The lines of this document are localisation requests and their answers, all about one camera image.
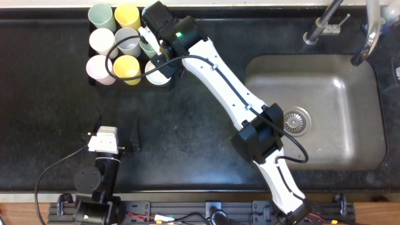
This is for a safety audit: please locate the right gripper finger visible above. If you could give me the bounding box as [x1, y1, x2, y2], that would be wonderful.
[151, 53, 181, 79]

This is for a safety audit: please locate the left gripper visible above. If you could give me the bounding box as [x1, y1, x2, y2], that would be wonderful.
[92, 114, 142, 157]

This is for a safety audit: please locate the white cup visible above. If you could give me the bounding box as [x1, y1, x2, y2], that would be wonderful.
[89, 27, 119, 59]
[144, 59, 172, 86]

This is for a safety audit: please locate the yellow cup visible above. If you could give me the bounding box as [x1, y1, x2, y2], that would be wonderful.
[114, 3, 142, 34]
[112, 54, 142, 86]

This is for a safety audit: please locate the green cup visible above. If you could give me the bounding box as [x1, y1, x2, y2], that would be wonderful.
[139, 40, 157, 59]
[87, 2, 117, 33]

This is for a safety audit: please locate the black tray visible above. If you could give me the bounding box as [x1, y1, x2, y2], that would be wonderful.
[88, 6, 173, 91]

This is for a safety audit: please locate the grey cup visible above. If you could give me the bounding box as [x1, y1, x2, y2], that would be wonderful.
[114, 27, 142, 59]

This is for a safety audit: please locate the pink cup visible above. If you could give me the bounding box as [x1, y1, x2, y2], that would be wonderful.
[86, 54, 118, 86]

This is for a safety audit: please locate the steel tap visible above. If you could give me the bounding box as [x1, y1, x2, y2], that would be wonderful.
[302, 0, 384, 67]

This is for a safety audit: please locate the steel sink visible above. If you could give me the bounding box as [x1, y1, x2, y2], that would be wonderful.
[244, 54, 388, 171]

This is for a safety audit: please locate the blue soap bottle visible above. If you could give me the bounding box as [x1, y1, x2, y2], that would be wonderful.
[362, 1, 400, 35]

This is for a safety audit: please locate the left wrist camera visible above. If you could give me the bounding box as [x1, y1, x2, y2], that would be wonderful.
[87, 126, 119, 154]

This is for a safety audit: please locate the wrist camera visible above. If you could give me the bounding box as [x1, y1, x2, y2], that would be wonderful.
[87, 126, 119, 154]
[138, 26, 162, 56]

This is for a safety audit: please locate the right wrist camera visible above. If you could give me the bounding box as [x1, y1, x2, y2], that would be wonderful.
[138, 26, 162, 56]

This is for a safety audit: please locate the black cable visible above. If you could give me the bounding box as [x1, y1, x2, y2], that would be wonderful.
[34, 145, 88, 225]
[104, 34, 310, 165]

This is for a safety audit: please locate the mounting rail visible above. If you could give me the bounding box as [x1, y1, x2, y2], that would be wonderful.
[48, 193, 357, 225]

